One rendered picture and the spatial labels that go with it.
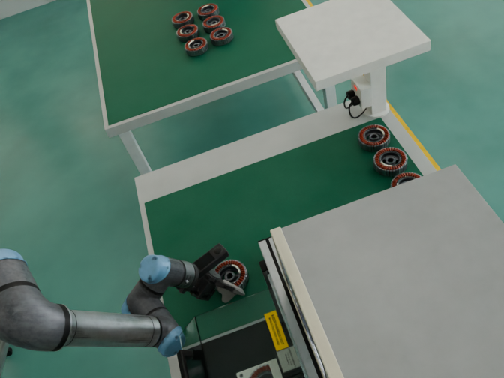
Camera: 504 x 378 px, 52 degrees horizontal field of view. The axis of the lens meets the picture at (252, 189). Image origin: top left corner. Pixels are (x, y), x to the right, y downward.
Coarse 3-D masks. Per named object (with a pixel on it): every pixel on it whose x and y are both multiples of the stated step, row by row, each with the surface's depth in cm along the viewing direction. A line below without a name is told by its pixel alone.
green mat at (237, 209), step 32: (352, 128) 194; (288, 160) 190; (320, 160) 187; (352, 160) 184; (384, 160) 181; (192, 192) 190; (224, 192) 187; (256, 192) 184; (288, 192) 181; (320, 192) 178; (352, 192) 175; (160, 224) 183; (192, 224) 180; (224, 224) 178; (256, 224) 175; (288, 224) 172; (192, 256) 172; (256, 256) 166; (256, 288) 159
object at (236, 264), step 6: (222, 264) 163; (228, 264) 163; (234, 264) 162; (240, 264) 161; (216, 270) 162; (222, 270) 162; (228, 270) 164; (234, 270) 163; (240, 270) 160; (246, 270) 160; (222, 276) 163; (228, 276) 162; (234, 276) 160; (240, 276) 159; (246, 276) 159; (234, 282) 158; (240, 282) 157; (246, 282) 159; (216, 288) 159
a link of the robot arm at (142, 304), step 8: (136, 288) 137; (144, 288) 136; (128, 296) 138; (136, 296) 136; (144, 296) 136; (152, 296) 136; (160, 296) 139; (128, 304) 137; (136, 304) 135; (144, 304) 134; (152, 304) 134; (160, 304) 135; (128, 312) 137; (136, 312) 135; (144, 312) 133
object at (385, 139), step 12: (360, 132) 187; (372, 132) 188; (384, 132) 185; (360, 144) 186; (372, 144) 182; (384, 144) 182; (384, 156) 180; (396, 156) 179; (384, 168) 174; (396, 168) 173; (396, 180) 170; (408, 180) 171
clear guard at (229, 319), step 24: (216, 312) 121; (240, 312) 120; (264, 312) 118; (192, 336) 120; (216, 336) 117; (240, 336) 116; (264, 336) 114; (288, 336) 113; (192, 360) 118; (216, 360) 113; (240, 360) 112; (264, 360) 111; (288, 360) 110
